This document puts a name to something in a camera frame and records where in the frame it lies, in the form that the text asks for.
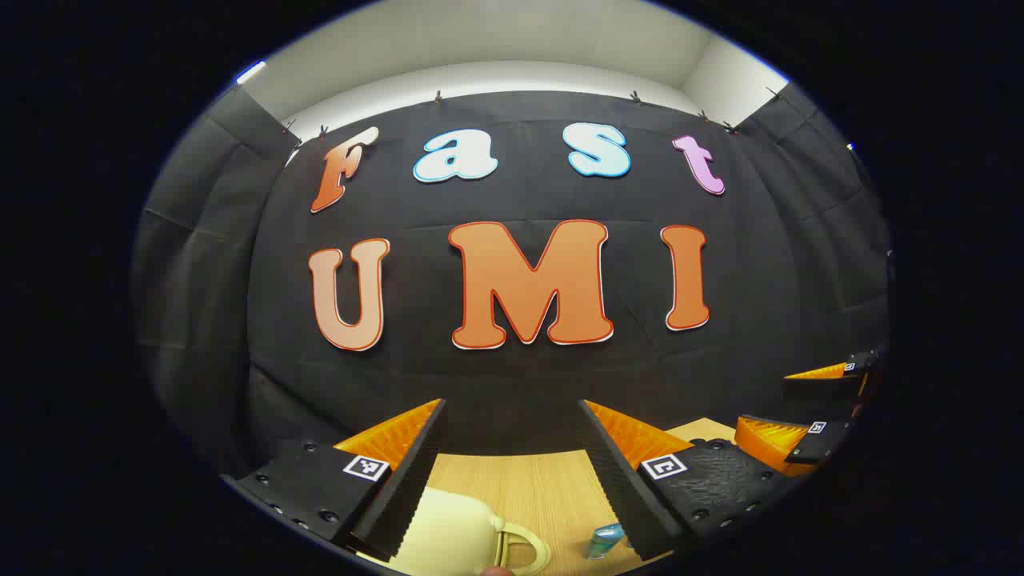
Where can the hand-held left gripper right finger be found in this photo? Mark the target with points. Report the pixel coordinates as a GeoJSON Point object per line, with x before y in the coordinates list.
{"type": "Point", "coordinates": [616, 480]}

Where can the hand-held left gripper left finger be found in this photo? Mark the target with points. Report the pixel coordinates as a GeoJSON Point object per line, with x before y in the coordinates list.
{"type": "Point", "coordinates": [412, 472]}

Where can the pale yellow suitcase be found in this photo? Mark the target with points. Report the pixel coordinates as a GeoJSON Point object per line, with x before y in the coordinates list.
{"type": "Point", "coordinates": [448, 528]}

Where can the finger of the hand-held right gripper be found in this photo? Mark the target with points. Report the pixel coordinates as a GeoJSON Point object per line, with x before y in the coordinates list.
{"type": "Point", "coordinates": [816, 388]}
{"type": "Point", "coordinates": [820, 444]}

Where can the white and blue tube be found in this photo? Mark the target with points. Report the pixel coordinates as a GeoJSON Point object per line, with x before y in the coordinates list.
{"type": "Point", "coordinates": [604, 542]}

